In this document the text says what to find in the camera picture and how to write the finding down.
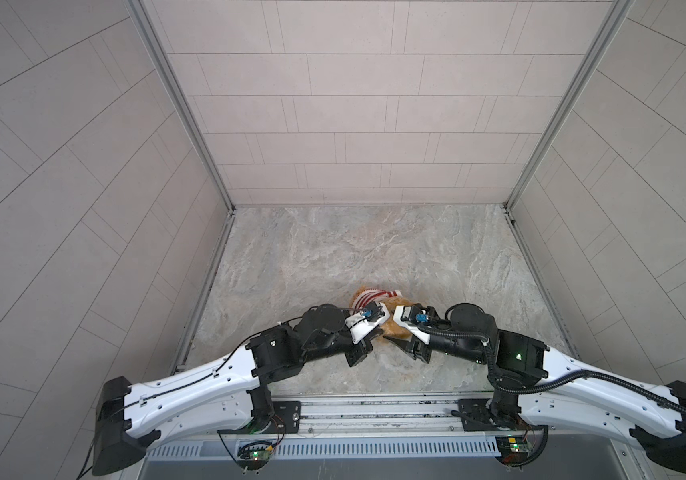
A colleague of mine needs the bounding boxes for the aluminium corner post right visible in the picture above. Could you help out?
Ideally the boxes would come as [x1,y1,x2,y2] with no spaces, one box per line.
[504,0,634,216]

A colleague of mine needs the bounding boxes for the circuit board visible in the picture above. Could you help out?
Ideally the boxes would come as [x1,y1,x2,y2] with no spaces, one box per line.
[236,440,276,471]
[495,436,530,466]

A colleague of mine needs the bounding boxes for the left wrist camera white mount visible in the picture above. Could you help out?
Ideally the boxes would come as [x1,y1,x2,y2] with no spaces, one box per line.
[345,302,391,344]

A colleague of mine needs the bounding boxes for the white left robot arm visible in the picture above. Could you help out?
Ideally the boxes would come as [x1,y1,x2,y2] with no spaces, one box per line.
[82,302,390,477]

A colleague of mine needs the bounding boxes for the right circuit board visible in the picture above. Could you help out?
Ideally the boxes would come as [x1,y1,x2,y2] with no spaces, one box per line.
[495,436,530,466]

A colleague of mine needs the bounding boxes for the black corrugated cable conduit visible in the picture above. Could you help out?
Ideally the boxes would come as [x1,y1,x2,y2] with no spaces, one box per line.
[414,301,686,460]

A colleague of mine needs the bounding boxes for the aluminium corner post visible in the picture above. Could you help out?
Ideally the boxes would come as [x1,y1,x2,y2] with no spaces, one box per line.
[504,0,634,216]
[126,0,235,216]

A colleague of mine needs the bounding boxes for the red white striped knit sweater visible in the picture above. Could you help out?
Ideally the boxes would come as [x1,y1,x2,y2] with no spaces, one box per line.
[351,288,411,312]

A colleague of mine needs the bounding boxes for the tan plush teddy bear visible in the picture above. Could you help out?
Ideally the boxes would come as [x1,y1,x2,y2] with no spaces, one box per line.
[348,285,422,355]

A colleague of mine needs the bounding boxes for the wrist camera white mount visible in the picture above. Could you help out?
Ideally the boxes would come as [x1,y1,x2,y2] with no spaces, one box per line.
[345,302,391,344]
[392,304,440,345]

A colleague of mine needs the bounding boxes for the aluminium corner post left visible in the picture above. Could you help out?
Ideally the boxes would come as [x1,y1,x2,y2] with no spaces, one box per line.
[126,0,235,216]

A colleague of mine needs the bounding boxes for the white ventilation grille strip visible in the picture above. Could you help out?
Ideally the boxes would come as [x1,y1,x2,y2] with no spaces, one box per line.
[148,436,501,461]

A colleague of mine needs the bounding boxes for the left circuit board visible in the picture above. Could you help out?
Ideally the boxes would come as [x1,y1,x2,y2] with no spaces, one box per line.
[236,440,276,471]

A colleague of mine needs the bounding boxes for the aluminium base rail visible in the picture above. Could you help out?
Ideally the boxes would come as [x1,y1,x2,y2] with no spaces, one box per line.
[138,391,566,442]

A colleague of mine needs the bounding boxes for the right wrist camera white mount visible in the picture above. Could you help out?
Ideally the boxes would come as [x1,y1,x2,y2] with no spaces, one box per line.
[392,304,440,345]

